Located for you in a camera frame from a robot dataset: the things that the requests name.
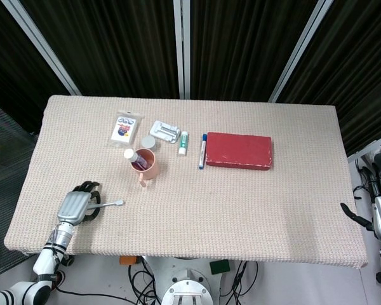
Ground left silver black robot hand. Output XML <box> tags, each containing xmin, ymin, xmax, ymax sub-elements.
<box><xmin>56</xmin><ymin>180</ymin><xmax>103</xmax><ymax>226</ymax></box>

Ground grey toothbrush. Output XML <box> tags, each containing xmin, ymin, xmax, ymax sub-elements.
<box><xmin>88</xmin><ymin>199</ymin><xmax>125</xmax><ymax>211</ymax></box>

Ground white-capped toothpaste tube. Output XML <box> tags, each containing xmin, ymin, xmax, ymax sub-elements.
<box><xmin>123</xmin><ymin>149</ymin><xmax>152</xmax><ymax>171</ymax></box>

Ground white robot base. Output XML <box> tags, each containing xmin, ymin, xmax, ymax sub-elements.
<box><xmin>142</xmin><ymin>255</ymin><xmax>242</xmax><ymax>305</ymax></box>

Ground pink ribbed cup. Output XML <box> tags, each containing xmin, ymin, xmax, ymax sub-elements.
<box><xmin>130</xmin><ymin>148</ymin><xmax>161</xmax><ymax>190</ymax></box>

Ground grey mesh panel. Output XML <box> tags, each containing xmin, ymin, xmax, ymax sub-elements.
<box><xmin>0</xmin><ymin>93</ymin><xmax>47</xmax><ymax>264</ymax></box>

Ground printed clear plastic packet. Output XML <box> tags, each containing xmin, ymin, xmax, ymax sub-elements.
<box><xmin>107</xmin><ymin>110</ymin><xmax>145</xmax><ymax>149</ymax></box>

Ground small grey round cap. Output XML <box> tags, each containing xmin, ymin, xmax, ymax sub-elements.
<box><xmin>141</xmin><ymin>135</ymin><xmax>158</xmax><ymax>151</ymax></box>

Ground razor in blister pack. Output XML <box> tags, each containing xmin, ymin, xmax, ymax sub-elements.
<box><xmin>149</xmin><ymin>119</ymin><xmax>182</xmax><ymax>144</ymax></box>

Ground green white glue stick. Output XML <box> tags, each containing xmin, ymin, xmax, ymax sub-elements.
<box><xmin>178</xmin><ymin>130</ymin><xmax>190</xmax><ymax>156</ymax></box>

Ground beige woven tablecloth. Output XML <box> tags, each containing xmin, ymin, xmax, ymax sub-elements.
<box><xmin>3</xmin><ymin>95</ymin><xmax>369</xmax><ymax>270</ymax></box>

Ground blue white marker pen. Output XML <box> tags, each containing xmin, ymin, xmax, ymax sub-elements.
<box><xmin>197</xmin><ymin>133</ymin><xmax>209</xmax><ymax>170</ymax></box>

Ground red brick block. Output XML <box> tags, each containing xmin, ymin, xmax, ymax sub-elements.
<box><xmin>205</xmin><ymin>132</ymin><xmax>276</xmax><ymax>173</ymax></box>

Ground green box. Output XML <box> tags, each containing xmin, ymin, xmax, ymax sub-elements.
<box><xmin>209</xmin><ymin>259</ymin><xmax>232</xmax><ymax>276</ymax></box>

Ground dark pleated curtain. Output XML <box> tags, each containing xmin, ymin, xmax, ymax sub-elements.
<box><xmin>0</xmin><ymin>0</ymin><xmax>381</xmax><ymax>156</ymax></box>

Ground black floor cable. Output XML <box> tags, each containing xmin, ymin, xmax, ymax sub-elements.
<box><xmin>58</xmin><ymin>263</ymin><xmax>163</xmax><ymax>305</ymax></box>

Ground black cable bundle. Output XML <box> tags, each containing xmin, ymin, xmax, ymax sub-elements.
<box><xmin>220</xmin><ymin>260</ymin><xmax>260</xmax><ymax>305</ymax></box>

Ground white frame post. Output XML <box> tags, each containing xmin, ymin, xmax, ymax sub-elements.
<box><xmin>173</xmin><ymin>0</ymin><xmax>192</xmax><ymax>99</ymax></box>
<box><xmin>268</xmin><ymin>0</ymin><xmax>334</xmax><ymax>103</ymax></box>
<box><xmin>1</xmin><ymin>0</ymin><xmax>83</xmax><ymax>96</ymax></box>

